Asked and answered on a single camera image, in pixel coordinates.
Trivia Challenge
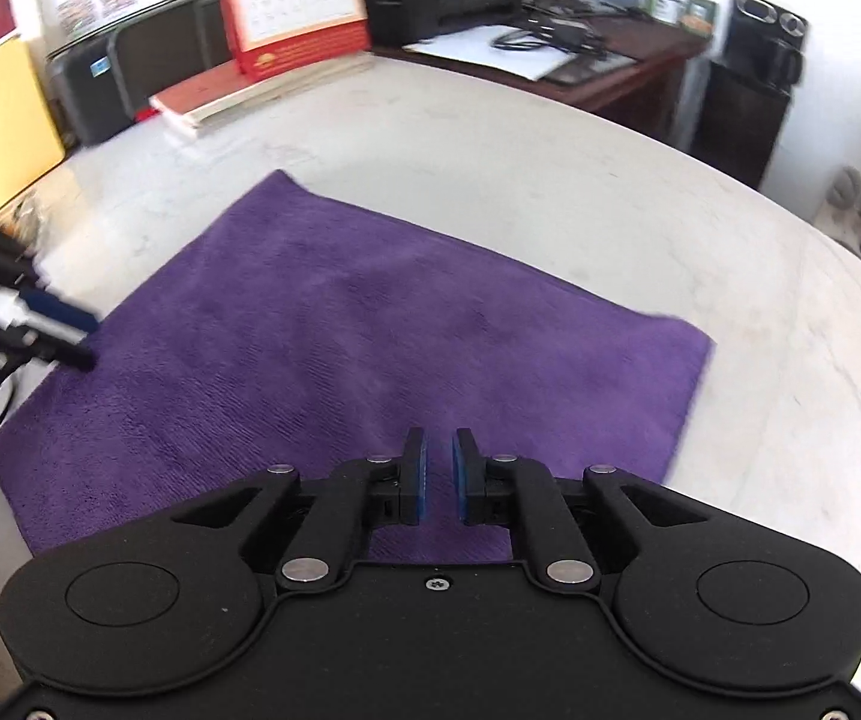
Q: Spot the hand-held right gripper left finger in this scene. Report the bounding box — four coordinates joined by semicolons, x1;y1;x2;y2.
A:
171;427;431;586

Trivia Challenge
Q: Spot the dark wooden desk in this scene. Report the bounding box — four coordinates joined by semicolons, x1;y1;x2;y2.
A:
377;0;712;147

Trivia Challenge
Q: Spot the black printer with blue sticker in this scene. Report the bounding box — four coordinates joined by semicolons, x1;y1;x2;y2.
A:
46;0;240;147

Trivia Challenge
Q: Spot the red desk calendar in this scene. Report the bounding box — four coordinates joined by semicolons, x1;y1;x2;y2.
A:
212;0;371;82

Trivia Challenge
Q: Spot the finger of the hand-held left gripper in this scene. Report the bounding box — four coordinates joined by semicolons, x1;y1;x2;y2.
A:
1;332;97;370
20;291;101;336

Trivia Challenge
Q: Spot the black cable bundle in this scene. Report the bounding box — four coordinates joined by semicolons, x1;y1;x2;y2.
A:
490;19;600;55

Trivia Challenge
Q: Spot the grey stone ornament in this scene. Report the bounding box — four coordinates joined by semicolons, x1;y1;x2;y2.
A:
824;165;861;222

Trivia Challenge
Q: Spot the black kettle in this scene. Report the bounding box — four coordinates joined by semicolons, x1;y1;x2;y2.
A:
756;34;806;91

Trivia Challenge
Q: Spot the green framed box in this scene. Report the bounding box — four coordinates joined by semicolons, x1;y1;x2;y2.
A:
681;0;720;37

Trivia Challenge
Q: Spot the white paper sheet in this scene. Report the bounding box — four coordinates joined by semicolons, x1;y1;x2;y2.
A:
400;22;589;83

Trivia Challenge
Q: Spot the black water dispenser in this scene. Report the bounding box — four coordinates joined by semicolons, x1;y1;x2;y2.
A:
689;0;810;192

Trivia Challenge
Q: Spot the black inkjet printer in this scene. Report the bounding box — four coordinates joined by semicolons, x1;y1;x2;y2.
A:
355;0;527;47

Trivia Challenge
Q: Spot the purple towel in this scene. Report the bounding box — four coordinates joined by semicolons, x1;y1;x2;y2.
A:
0;169;716;563

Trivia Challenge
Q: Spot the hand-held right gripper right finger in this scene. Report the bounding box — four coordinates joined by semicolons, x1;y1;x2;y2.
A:
451;427;709;590

